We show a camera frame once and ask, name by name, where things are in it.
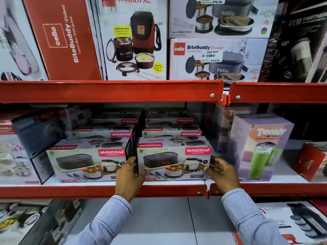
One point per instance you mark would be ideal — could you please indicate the person's left hand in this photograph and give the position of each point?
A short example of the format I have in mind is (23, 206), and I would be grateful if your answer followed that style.
(127, 181)

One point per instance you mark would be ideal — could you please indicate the person's right hand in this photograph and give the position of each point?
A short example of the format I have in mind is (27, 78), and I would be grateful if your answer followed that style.
(226, 178)

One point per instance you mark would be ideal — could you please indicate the person's right thumb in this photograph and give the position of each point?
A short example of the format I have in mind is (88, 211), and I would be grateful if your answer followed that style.
(210, 172)

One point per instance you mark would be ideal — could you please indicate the person's left thumb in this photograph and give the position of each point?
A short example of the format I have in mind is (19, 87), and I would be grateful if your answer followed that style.
(142, 174)

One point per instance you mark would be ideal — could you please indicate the white lunch set box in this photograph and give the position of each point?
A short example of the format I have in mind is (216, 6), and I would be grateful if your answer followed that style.
(173, 155)

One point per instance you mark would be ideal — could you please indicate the person's left forearm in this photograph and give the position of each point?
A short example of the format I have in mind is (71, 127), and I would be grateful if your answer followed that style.
(107, 223)

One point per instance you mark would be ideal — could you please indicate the person's right forearm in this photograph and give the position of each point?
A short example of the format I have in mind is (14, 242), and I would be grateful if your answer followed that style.
(251, 219)

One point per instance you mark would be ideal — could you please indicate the purple carton with green mug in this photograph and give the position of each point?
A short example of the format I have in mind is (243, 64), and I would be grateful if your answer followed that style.
(260, 150)
(236, 117)

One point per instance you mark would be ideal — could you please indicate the stack of lunch cartons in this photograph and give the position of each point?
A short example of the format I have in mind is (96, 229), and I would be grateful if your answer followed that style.
(86, 158)

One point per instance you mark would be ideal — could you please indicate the red metal shelf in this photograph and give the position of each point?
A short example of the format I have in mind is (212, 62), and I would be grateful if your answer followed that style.
(278, 92)
(76, 191)
(109, 91)
(281, 189)

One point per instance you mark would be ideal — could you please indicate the white and black carton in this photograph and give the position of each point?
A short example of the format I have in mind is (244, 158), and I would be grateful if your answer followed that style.
(78, 116)

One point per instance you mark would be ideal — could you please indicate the white tiffin carton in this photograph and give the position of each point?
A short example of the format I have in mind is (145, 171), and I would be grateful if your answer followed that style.
(293, 221)

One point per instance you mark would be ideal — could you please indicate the small red carton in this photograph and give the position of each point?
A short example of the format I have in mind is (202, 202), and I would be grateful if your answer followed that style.
(311, 160)

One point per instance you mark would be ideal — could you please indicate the white carton with grey bag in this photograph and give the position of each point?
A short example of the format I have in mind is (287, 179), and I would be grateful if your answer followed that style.
(217, 61)
(219, 17)

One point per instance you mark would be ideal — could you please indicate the dark blue lunch carton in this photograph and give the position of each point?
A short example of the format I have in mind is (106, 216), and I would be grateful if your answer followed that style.
(35, 135)

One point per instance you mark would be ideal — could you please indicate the flat red carton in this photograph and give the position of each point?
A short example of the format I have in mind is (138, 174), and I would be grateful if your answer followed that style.
(319, 205)

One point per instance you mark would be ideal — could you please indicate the dark steel container carton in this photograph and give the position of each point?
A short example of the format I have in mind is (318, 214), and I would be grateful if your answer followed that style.
(33, 221)

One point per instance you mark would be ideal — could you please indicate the white floral container carton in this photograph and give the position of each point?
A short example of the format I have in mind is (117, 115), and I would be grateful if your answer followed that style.
(12, 160)

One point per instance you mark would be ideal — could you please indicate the white carton with red bag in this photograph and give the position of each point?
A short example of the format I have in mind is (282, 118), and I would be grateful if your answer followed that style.
(132, 38)

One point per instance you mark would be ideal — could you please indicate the black flask carton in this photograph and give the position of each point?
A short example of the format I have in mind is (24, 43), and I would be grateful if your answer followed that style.
(296, 45)

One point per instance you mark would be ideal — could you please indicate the red lunch box carton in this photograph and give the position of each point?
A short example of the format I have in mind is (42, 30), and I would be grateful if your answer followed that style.
(63, 38)

